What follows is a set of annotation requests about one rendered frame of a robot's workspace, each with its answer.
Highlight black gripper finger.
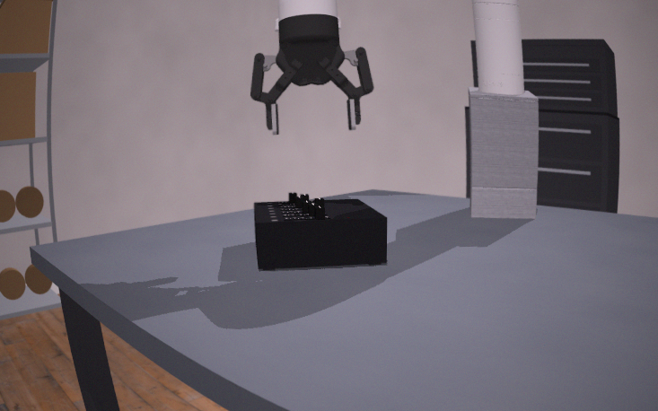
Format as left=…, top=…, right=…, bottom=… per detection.
left=250, top=53, right=304, bottom=135
left=317, top=47, right=373, bottom=130

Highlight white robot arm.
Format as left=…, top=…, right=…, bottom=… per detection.
left=275, top=0, right=524, bottom=95

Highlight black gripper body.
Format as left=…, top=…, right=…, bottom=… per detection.
left=276, top=14, right=345, bottom=86

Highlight black lighting desk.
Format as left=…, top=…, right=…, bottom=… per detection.
left=254, top=192, right=387, bottom=270

